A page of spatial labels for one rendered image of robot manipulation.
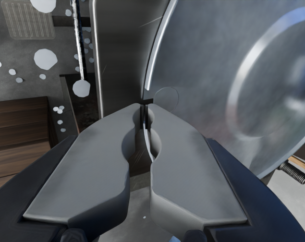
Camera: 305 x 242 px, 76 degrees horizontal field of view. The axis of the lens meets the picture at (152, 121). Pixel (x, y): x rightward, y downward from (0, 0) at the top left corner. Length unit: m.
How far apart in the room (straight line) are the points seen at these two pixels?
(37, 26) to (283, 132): 0.68
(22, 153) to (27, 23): 0.38
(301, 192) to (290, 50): 1.71
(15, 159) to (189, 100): 0.60
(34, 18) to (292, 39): 0.66
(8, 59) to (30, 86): 0.12
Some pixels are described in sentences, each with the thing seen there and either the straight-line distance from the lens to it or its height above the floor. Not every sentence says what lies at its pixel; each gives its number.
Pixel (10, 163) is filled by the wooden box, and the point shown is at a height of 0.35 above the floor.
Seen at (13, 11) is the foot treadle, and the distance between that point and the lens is 0.74.
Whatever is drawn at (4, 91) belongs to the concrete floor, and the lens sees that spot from 0.97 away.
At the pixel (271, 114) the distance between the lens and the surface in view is 0.24.
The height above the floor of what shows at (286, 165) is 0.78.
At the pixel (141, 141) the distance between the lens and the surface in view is 0.15.
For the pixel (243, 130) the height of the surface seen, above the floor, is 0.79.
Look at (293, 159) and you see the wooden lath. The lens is 1.47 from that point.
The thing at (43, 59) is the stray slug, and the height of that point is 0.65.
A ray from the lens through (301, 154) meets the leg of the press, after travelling 0.65.
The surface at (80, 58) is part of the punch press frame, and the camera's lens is 0.74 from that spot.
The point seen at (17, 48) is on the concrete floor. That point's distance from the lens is 0.92.
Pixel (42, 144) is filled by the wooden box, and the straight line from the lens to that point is 0.66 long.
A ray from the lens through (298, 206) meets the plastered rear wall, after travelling 1.95.
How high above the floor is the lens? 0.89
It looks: 50 degrees down
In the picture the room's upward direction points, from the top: 139 degrees clockwise
